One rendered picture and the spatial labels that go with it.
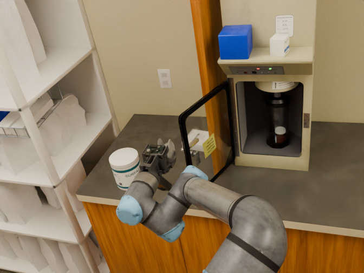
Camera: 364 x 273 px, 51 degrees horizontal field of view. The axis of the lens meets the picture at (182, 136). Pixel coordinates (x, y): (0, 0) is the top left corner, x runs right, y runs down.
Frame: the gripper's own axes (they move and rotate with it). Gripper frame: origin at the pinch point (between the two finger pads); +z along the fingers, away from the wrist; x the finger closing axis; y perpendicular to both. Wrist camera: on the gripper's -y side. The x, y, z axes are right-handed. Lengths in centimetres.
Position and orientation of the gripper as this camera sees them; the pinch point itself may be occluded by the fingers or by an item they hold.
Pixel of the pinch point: (170, 145)
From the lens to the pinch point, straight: 132.9
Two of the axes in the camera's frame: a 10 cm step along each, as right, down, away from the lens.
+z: 3.0, -5.8, 7.6
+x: -9.4, -0.6, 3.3
